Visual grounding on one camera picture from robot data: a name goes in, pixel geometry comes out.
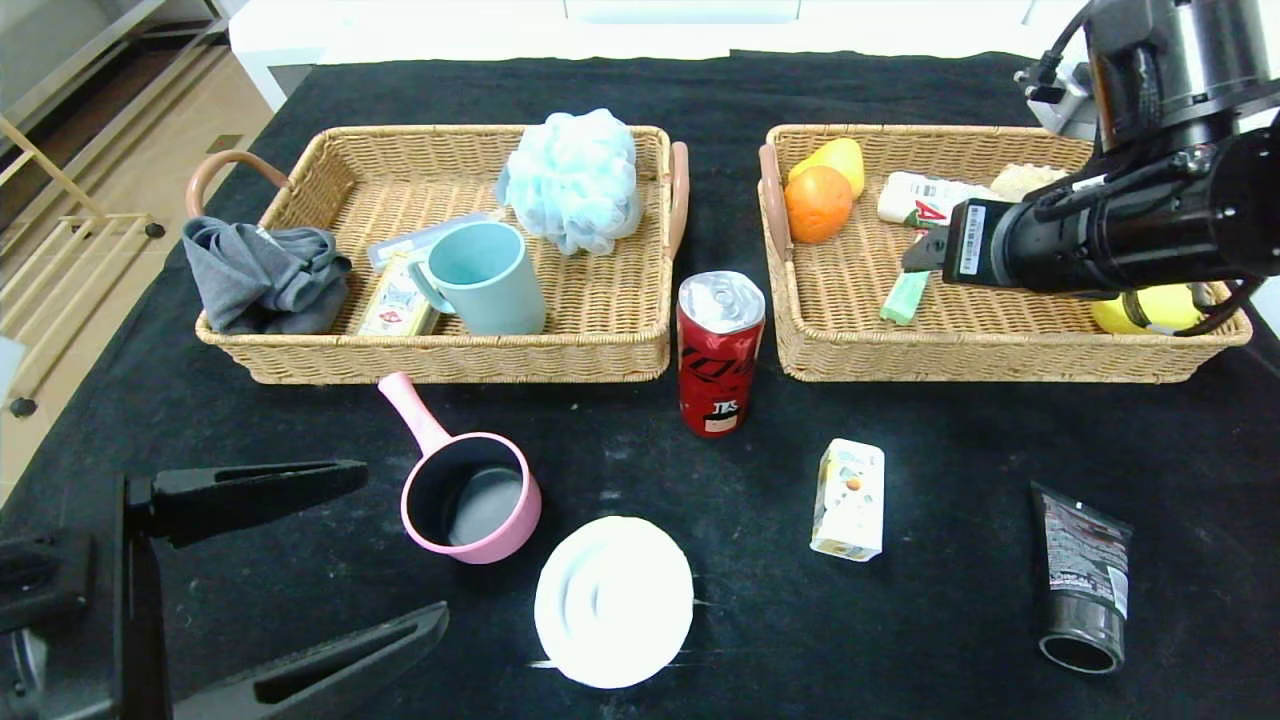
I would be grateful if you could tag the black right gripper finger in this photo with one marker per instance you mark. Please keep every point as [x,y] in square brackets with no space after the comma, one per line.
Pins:
[930,255]

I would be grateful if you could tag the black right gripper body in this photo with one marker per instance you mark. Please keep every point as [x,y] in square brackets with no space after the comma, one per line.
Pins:
[972,241]

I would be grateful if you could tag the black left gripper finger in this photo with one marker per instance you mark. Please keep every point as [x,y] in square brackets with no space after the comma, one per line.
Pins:
[400,645]
[250,493]

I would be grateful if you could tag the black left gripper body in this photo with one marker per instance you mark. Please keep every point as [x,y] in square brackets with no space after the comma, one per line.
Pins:
[100,650]

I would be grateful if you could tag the red Hi-Chew candy pack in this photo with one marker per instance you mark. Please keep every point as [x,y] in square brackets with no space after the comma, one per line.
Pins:
[905,300]

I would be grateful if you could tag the red soda can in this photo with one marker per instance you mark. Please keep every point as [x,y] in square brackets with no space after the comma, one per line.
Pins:
[715,370]

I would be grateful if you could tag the small white juice carton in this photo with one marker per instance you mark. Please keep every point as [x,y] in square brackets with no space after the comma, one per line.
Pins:
[848,500]

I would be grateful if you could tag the black cosmetic tube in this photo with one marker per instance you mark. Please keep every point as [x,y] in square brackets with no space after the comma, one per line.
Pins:
[1085,570]

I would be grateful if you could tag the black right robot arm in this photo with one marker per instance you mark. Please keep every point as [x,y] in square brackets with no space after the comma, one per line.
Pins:
[1150,230]

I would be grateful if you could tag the wicker basket holding food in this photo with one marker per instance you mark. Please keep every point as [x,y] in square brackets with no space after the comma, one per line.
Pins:
[850,340]

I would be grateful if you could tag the wicker basket holding household items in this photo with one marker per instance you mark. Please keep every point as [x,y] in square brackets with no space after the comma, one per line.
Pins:
[600,300]

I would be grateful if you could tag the white yogurt drink bottle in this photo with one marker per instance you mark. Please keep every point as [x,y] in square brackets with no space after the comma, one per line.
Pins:
[900,200]

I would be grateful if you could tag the orange fruit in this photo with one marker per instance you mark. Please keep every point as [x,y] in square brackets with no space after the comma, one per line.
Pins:
[818,203]

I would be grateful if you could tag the yellow mango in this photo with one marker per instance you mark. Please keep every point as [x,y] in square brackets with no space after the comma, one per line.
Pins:
[845,158]

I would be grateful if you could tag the yellow lemon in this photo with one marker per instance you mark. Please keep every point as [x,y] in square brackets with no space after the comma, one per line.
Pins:
[1150,310]

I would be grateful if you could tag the grey crumpled cloth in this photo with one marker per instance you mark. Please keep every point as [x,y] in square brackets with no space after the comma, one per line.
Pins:
[258,278]

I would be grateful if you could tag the white round plate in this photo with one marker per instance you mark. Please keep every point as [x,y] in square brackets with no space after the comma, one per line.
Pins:
[613,600]

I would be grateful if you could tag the yellowish printed soap box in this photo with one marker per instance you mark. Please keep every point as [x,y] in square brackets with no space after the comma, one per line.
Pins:
[393,303]

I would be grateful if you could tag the teal ceramic mug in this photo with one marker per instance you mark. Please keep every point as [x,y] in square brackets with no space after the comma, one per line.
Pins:
[498,298]

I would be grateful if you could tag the black tablecloth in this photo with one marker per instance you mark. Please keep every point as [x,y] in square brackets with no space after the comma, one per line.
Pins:
[750,620]

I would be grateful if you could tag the light blue bath loofah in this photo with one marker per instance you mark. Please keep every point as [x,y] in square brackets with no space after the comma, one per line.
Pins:
[573,178]

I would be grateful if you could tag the wooden rack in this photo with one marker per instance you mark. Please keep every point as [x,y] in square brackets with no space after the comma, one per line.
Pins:
[45,160]

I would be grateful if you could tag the white bench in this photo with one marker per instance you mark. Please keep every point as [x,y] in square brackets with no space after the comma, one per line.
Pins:
[280,40]

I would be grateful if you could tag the low wooden shelf unit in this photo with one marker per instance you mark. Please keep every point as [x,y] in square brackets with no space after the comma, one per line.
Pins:
[60,40]

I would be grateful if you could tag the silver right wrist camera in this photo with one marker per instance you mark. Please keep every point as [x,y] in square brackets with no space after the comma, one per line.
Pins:
[1065,110]

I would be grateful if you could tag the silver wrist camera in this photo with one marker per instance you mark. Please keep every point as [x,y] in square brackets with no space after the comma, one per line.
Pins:
[1065,110]
[8,365]

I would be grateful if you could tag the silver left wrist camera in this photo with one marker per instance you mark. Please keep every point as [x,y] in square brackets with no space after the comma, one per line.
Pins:
[8,365]

